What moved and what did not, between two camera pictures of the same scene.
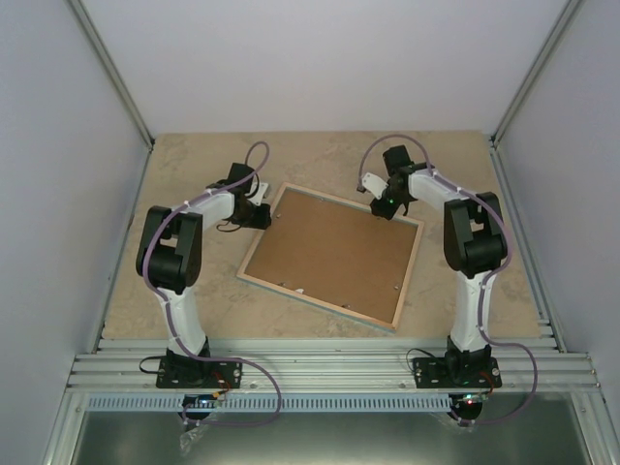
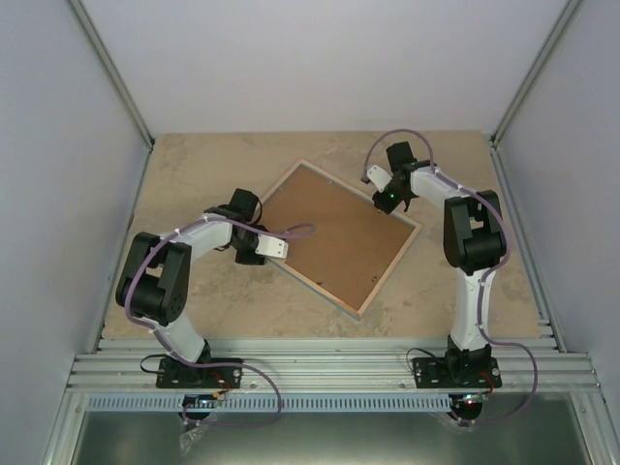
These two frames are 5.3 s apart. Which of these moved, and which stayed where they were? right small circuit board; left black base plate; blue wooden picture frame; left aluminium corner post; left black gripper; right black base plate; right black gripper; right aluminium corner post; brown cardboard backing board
Moved: blue wooden picture frame; brown cardboard backing board; left black gripper
Stayed: right aluminium corner post; right black gripper; left black base plate; right black base plate; left aluminium corner post; right small circuit board
